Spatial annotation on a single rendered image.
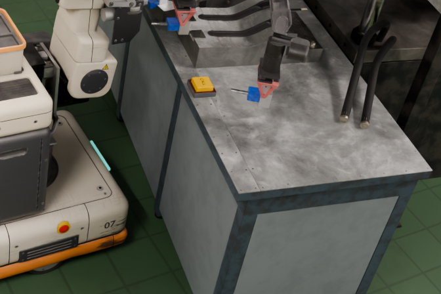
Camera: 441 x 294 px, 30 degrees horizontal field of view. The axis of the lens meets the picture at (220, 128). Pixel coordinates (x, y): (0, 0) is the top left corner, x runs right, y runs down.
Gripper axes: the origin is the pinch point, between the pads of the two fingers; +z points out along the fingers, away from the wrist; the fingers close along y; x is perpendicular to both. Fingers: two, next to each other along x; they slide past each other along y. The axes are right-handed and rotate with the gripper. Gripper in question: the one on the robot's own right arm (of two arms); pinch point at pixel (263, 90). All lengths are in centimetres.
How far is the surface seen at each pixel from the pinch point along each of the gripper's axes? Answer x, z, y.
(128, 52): 49, 54, 87
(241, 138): 3.9, 14.5, -7.6
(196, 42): 23.1, 5.5, 29.6
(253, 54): 1.9, 9.7, 35.0
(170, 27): 32.8, 1.4, 29.3
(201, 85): 19.1, 10.8, 11.9
